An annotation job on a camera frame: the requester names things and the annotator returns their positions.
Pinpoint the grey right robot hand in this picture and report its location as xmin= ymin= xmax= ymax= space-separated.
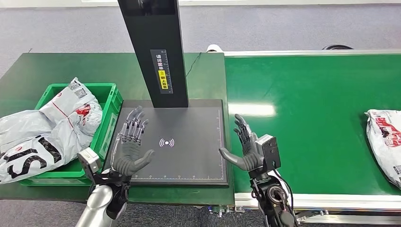
xmin=218 ymin=113 xmax=264 ymax=172

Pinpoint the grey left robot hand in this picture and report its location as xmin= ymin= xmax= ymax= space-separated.
xmin=111 ymin=105 xmax=156 ymax=177

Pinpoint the grey package with black letters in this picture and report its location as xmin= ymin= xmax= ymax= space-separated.
xmin=0 ymin=109 xmax=95 ymax=185

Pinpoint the black inbound scanner machine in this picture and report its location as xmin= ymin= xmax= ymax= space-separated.
xmin=103 ymin=0 xmax=230 ymax=188

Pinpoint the green conveyor belt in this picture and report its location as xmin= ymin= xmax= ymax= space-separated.
xmin=223 ymin=49 xmax=401 ymax=225

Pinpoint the grey package with red stripe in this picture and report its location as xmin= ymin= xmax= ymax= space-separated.
xmin=39 ymin=77 xmax=104 ymax=139

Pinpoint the white package with red print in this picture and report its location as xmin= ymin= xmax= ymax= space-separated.
xmin=365 ymin=108 xmax=401 ymax=190

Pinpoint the green plastic crate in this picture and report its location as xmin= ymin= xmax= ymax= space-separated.
xmin=19 ymin=82 xmax=124 ymax=187

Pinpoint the black round object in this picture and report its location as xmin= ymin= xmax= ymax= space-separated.
xmin=322 ymin=44 xmax=355 ymax=51

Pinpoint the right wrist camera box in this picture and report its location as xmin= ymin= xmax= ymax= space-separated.
xmin=255 ymin=133 xmax=282 ymax=172

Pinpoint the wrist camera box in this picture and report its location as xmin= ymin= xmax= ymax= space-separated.
xmin=255 ymin=133 xmax=282 ymax=172
xmin=76 ymin=147 xmax=103 ymax=185

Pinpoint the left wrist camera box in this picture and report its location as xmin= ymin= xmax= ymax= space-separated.
xmin=76 ymin=147 xmax=103 ymax=185

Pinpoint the thin black cable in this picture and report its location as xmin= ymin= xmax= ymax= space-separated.
xmin=185 ymin=52 xmax=202 ymax=79

